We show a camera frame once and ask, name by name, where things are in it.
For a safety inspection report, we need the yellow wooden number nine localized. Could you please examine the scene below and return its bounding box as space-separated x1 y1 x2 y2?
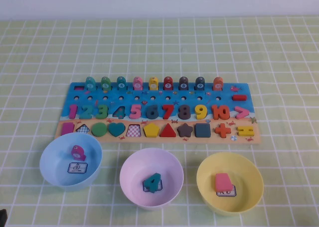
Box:
194 104 208 120

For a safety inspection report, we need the blue wooden puzzle board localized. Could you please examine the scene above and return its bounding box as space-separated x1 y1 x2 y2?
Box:
54 81 261 146

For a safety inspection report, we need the yellow fish piece number six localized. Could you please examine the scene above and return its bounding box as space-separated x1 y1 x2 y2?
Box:
149 76 159 91

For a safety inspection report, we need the yellow wooden pentagon piece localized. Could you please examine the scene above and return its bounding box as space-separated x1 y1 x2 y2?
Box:
143 123 160 138

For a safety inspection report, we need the red fish piece number seven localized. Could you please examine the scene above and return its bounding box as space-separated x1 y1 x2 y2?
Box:
163 76 174 90

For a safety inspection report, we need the red wooden triangle piece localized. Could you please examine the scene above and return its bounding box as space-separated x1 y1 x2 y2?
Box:
159 123 177 138

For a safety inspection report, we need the pink fish piece number five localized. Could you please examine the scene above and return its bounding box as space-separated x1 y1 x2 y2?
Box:
133 76 143 91

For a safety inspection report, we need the brown fish piece number eight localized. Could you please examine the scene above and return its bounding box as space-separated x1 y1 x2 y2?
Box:
178 76 189 90

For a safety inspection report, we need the brown wooden star piece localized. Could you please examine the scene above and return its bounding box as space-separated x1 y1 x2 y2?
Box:
177 123 194 138

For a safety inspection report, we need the teal fish piece number four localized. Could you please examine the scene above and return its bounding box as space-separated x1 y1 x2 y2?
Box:
116 76 127 90

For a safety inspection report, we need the teal wooden heart piece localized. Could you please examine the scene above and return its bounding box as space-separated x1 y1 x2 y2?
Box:
107 122 126 138

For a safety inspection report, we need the dark blue wooden square piece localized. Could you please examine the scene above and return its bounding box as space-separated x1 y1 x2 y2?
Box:
194 123 211 138

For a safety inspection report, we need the green fish piece number three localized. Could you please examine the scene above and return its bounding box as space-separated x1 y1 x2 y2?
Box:
100 76 112 91

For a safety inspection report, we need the orange fish piece number ten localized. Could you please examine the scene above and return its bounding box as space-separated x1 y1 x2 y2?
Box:
213 76 224 90

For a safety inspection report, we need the green wooden circle piece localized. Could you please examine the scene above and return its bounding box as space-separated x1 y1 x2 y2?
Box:
91 122 108 137

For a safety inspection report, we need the light pink plastic bowl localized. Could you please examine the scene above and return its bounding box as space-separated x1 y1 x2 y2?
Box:
119 147 184 211

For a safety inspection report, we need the teal fish piece number two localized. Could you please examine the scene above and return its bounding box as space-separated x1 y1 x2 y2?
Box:
85 76 97 91

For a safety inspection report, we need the magenta wooden fish piece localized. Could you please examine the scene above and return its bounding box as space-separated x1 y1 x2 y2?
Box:
71 144 87 161

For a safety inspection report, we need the magenta wooden rectangle piece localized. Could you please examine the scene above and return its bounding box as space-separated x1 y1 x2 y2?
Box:
61 122 75 136

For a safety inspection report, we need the pink wooden trapezoid piece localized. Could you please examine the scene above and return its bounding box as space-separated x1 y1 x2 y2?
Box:
214 173 235 193

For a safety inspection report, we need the yellow plastic bowl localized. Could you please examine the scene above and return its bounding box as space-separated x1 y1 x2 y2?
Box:
196 152 264 217

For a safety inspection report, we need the light blue plastic bowl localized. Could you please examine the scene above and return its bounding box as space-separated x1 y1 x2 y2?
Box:
39 132 103 188

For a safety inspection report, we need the red wooden number seven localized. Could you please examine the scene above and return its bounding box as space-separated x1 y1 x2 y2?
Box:
161 104 175 120

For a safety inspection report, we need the dark blue wooden number six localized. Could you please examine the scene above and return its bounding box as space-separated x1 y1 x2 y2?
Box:
146 104 160 120

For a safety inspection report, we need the pink wooden number five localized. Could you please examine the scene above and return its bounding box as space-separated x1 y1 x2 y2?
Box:
129 104 143 120

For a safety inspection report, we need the brown wooden number eight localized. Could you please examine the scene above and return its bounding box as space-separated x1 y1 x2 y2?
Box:
178 104 192 120

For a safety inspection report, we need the orange wooden number ten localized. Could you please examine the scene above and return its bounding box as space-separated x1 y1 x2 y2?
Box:
211 104 230 120

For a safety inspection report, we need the green wooden number three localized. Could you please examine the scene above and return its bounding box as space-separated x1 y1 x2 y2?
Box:
94 104 108 120

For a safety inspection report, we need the green checked tablecloth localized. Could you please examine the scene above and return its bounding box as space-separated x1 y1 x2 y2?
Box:
0 16 319 227

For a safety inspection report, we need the orange wooden plus sign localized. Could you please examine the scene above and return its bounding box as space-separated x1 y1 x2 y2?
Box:
214 123 232 139

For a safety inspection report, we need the teal wooden number two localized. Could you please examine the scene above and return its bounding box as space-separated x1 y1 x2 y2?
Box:
79 104 92 120

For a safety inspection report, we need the teal wooden number four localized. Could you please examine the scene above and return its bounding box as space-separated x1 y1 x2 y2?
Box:
143 172 161 194

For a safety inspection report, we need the paper label under number four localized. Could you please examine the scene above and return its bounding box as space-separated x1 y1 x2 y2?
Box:
143 181 163 192

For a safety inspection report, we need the pink wooden greater-than sign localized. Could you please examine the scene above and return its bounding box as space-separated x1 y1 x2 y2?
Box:
234 106 250 120

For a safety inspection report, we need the yellow wooden equals sign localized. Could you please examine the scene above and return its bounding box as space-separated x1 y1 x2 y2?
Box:
236 126 255 137

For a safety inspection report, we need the paper label with fish character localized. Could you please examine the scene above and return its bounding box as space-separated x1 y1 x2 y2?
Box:
67 162 89 174

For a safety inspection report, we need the paper label under trapezoid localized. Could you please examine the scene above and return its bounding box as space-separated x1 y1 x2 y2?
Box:
216 184 237 197

